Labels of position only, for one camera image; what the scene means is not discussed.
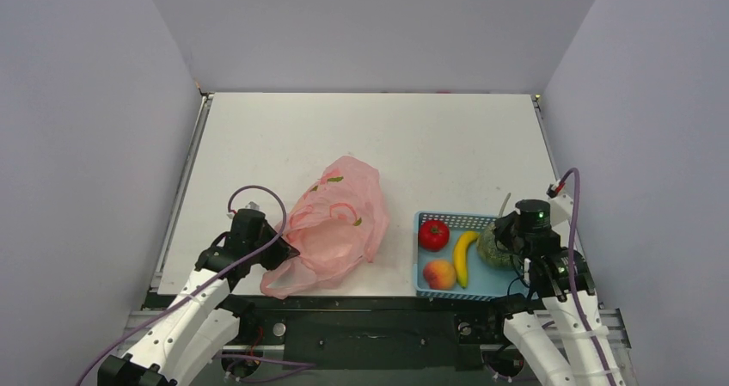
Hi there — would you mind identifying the yellow fake banana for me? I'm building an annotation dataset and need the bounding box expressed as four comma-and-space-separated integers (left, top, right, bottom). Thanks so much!
452, 230, 480, 288

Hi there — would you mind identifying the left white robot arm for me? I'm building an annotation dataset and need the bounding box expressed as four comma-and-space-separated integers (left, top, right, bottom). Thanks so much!
96, 209, 300, 385

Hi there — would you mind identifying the orange fake fruit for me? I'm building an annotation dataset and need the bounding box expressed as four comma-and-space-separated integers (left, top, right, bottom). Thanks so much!
422, 260, 456, 291

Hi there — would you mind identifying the blue plastic basket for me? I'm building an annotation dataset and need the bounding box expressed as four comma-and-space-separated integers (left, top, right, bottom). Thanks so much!
412, 211, 528, 301

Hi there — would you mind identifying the green fake melon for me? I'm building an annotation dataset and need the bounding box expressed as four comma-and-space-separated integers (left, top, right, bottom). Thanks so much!
476, 220, 512, 270

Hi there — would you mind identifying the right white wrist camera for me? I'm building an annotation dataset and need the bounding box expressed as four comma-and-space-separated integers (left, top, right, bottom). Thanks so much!
547, 181, 573, 227

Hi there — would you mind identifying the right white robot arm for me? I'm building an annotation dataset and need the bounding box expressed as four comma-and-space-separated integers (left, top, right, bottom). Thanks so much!
484, 199, 625, 385

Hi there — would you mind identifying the red fake fruit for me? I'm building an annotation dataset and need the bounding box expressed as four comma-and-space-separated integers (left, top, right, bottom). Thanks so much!
417, 219, 450, 252

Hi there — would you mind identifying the pink plastic bag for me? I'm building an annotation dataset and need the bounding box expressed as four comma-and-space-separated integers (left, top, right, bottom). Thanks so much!
260, 156, 390, 299

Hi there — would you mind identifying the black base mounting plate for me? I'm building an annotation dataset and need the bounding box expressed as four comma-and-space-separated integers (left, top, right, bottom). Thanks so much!
223, 295, 547, 371

